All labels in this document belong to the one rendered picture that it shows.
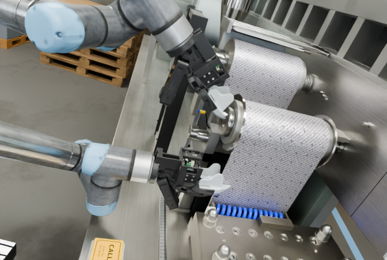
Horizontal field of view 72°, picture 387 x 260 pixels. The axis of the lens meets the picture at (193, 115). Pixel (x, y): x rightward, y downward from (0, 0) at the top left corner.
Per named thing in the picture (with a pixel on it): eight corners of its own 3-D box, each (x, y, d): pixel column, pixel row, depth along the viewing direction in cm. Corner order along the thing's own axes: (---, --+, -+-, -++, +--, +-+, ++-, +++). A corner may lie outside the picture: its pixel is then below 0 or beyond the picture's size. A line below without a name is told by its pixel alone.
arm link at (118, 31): (63, 21, 52) (99, -9, 46) (101, 20, 61) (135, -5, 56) (83, 58, 53) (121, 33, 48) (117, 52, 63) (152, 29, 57)
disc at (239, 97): (216, 130, 77) (234, 84, 71) (217, 131, 77) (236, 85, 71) (227, 163, 64) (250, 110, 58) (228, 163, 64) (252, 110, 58)
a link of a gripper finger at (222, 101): (244, 113, 61) (224, 82, 58) (222, 126, 63) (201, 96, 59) (241, 108, 64) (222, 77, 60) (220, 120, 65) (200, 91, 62)
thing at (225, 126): (217, 118, 72) (228, 99, 67) (224, 119, 73) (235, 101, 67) (219, 140, 67) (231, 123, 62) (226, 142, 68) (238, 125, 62)
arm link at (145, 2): (122, -19, 54) (154, -45, 50) (155, 27, 59) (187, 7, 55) (106, -8, 48) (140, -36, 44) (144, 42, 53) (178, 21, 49)
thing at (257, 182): (208, 203, 73) (232, 149, 65) (283, 214, 78) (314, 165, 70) (208, 205, 72) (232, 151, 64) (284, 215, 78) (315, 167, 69)
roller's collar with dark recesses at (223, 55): (203, 62, 89) (209, 44, 86) (220, 67, 90) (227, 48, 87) (206, 68, 83) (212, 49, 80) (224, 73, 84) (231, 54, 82)
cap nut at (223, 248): (210, 251, 59) (216, 237, 57) (225, 252, 60) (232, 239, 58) (212, 267, 56) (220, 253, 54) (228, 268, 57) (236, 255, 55)
